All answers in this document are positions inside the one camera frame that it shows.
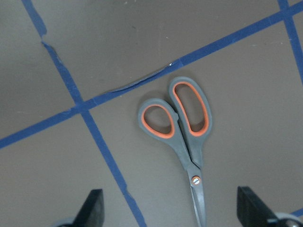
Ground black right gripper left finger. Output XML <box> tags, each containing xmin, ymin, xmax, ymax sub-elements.
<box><xmin>73</xmin><ymin>189</ymin><xmax>105</xmax><ymax>227</ymax></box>

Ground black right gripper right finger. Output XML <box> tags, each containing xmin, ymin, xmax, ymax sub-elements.
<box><xmin>237</xmin><ymin>186</ymin><xmax>277</xmax><ymax>227</ymax></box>

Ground grey orange scissors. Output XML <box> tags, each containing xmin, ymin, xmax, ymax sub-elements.
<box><xmin>137</xmin><ymin>77</ymin><xmax>213</xmax><ymax>227</ymax></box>

